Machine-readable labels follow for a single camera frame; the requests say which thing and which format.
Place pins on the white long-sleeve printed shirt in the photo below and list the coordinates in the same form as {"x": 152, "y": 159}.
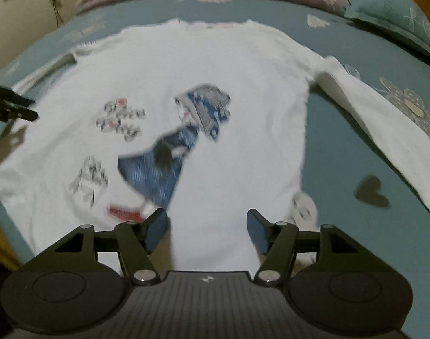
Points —
{"x": 236, "y": 95}

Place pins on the teal pillow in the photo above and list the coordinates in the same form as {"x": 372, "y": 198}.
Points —
{"x": 395, "y": 17}

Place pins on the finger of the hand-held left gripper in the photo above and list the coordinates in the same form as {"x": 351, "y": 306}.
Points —
{"x": 10, "y": 95}
{"x": 13, "y": 113}

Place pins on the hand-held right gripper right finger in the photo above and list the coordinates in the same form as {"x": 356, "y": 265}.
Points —
{"x": 257, "y": 229}

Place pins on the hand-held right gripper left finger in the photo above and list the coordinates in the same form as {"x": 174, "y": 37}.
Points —
{"x": 155, "y": 229}

